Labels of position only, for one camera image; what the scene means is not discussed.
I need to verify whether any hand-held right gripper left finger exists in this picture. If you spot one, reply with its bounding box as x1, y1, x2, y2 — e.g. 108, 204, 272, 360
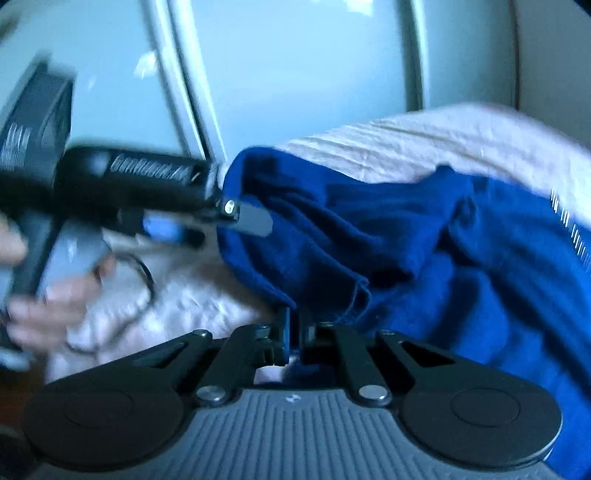
139, 306, 293, 408

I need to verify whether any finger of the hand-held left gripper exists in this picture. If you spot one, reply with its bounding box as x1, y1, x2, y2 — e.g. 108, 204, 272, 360
137, 209, 208, 250
196, 198, 274, 238

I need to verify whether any black cable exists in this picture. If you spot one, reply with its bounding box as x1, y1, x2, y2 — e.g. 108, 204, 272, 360
110, 253, 156, 321

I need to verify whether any pink bed sheet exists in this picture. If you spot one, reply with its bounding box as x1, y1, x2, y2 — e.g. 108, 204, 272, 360
45, 102, 591, 385

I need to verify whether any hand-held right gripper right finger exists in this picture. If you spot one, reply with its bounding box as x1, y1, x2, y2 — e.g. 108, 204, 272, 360
297, 313, 459, 408

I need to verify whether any blue knit garment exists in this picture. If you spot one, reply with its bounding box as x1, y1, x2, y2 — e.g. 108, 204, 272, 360
216, 146, 591, 480

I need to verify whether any person's left hand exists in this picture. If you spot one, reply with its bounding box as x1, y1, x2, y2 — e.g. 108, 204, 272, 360
0, 216, 117, 366

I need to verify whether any white wardrobe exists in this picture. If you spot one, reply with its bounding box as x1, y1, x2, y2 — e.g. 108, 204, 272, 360
0, 0, 520, 167

